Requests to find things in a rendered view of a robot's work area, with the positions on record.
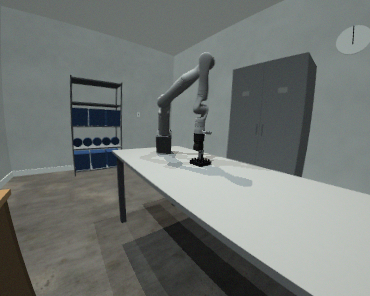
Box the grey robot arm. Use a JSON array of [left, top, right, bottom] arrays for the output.
[[157, 52, 215, 136]]

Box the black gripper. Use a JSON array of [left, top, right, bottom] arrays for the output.
[[193, 126, 211, 160]]

